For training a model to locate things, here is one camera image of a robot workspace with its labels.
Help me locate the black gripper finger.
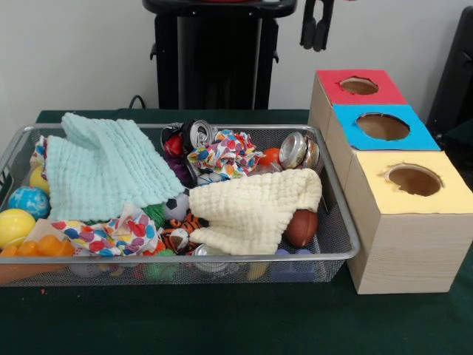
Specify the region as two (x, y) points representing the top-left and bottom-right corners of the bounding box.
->
(299, 0), (318, 49)
(313, 0), (336, 52)

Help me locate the cream waffle cloth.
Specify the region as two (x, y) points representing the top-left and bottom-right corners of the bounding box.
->
(188, 168), (323, 256)

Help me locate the mint green waffle cloth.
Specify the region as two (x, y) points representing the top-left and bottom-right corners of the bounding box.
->
(47, 112), (187, 222)

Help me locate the wooden box with three holes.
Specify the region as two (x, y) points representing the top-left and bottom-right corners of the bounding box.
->
(308, 68), (473, 295)

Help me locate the crushed silver can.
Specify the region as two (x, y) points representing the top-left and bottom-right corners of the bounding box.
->
(279, 132), (321, 171)

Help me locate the crumpled colourful spotted cloth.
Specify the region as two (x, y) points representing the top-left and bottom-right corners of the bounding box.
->
(186, 129), (265, 180)

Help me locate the brown toy football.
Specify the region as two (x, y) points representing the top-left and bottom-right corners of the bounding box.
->
(284, 209), (319, 248)

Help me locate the orange tiger plush toy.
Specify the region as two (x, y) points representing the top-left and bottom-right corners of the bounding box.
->
(162, 210), (210, 256)

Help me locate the large colourful spotted cloth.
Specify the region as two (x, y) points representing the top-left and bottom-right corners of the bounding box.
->
(50, 203), (166, 258)

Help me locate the dark green table cloth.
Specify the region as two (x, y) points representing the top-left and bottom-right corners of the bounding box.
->
(0, 109), (473, 355)

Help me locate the blue globe ball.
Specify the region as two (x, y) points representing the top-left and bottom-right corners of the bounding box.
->
(8, 186), (52, 220)

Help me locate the orange plastic toy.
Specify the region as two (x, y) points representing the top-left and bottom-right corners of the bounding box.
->
(0, 235), (75, 257)

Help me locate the yellow tennis ball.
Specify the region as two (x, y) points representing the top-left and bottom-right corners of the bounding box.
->
(0, 209), (37, 249)

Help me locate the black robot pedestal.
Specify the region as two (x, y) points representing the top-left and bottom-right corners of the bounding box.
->
(142, 0), (299, 110)

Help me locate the silver wire mesh bin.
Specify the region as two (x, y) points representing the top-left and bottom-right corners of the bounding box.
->
(0, 124), (362, 288)

